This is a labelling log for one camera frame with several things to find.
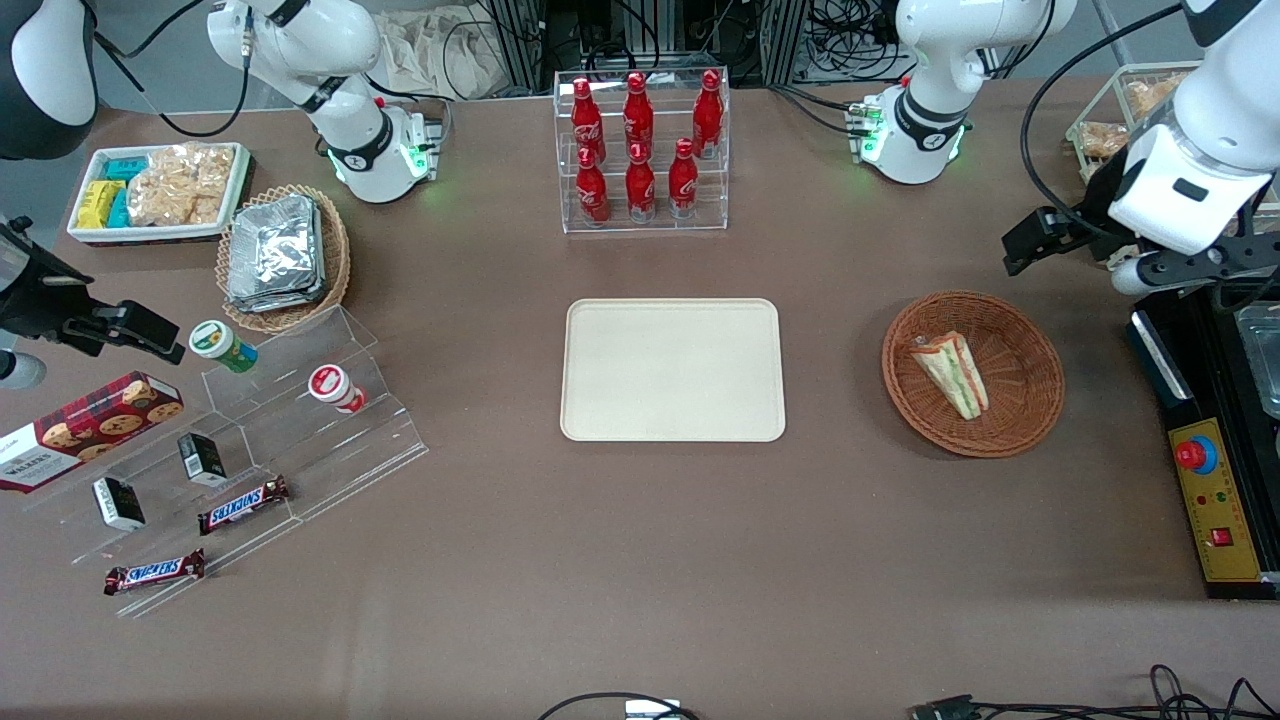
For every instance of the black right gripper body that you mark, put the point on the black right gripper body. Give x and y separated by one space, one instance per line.
30 292

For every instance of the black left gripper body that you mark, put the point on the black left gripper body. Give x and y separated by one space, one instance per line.
1094 208

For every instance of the triangle sandwich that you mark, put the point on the triangle sandwich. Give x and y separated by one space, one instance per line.
950 375

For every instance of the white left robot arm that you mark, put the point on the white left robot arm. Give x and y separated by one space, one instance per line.
945 40

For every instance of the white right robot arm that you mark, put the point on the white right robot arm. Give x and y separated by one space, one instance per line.
340 60

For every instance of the white rectangular snack tray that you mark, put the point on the white rectangular snack tray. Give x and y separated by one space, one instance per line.
90 236

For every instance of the round brown wicker basket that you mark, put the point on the round brown wicker basket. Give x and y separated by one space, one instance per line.
1020 390

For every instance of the oval wicker basket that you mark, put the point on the oval wicker basket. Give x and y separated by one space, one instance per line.
335 260

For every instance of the beige plastic tray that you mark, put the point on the beige plastic tray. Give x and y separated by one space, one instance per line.
672 370

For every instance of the bagged bread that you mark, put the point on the bagged bread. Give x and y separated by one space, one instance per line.
1150 97
1103 140

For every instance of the green lidded snack cup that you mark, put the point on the green lidded snack cup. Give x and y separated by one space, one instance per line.
222 345

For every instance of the red tartan cookie box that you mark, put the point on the red tartan cookie box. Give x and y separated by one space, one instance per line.
80 430

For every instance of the yellow snack pack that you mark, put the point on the yellow snack pack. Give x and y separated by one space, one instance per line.
98 205

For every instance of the teal snack pack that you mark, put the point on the teal snack pack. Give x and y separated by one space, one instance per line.
120 210
125 168

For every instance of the small black carton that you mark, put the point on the small black carton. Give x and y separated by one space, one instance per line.
203 458
120 503

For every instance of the silver foil package stack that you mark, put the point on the silver foil package stack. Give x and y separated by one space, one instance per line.
275 255

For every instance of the clear bag of crackers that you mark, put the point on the clear bag of crackers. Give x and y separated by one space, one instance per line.
180 185

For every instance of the brown snickers bar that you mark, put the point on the brown snickers bar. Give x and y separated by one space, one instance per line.
243 505
155 572

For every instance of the red lidded snack cup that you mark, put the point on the red lidded snack cup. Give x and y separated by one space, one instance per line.
335 387

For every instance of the clear acrylic stepped display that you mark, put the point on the clear acrylic stepped display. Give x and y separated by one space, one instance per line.
330 450

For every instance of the clear plastic container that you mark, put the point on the clear plastic container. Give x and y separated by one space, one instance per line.
1262 360

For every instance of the red emergency stop button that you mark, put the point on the red emergency stop button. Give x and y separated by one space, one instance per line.
1195 455

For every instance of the black control box yellow panel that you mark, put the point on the black control box yellow panel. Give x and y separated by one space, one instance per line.
1215 520

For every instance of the red cola bottle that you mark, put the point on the red cola bottle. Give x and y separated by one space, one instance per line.
683 182
640 188
638 115
584 115
592 190
708 115

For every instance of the clear acrylic bottle rack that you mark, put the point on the clear acrylic bottle rack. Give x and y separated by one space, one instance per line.
650 225

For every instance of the beige cloth bag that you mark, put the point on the beige cloth bag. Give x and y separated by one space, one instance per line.
430 50

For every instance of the small silver device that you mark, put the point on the small silver device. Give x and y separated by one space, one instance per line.
652 710

